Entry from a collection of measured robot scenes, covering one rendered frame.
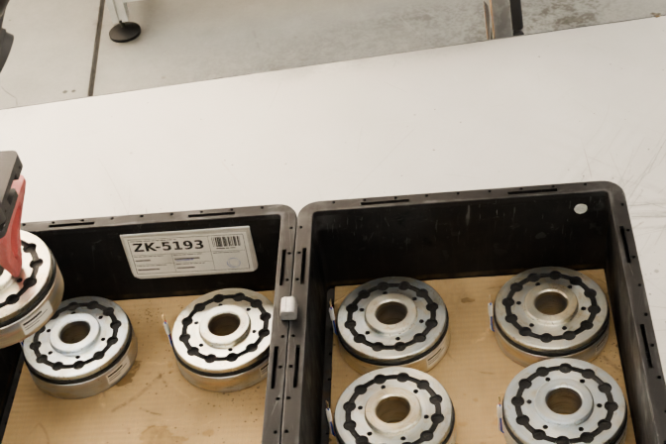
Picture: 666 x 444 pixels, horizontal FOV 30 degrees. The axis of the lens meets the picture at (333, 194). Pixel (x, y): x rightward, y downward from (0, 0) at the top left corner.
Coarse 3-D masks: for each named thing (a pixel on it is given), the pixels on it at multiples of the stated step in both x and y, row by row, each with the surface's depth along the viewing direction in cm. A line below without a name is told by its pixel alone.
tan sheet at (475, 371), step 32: (352, 288) 122; (448, 288) 120; (480, 288) 119; (480, 320) 116; (448, 352) 114; (480, 352) 114; (608, 352) 112; (448, 384) 111; (480, 384) 111; (480, 416) 108
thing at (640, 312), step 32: (448, 192) 115; (480, 192) 115; (512, 192) 114; (544, 192) 114; (576, 192) 113; (608, 192) 113; (640, 288) 104; (640, 320) 101; (288, 352) 103; (640, 352) 99; (288, 384) 101; (288, 416) 98
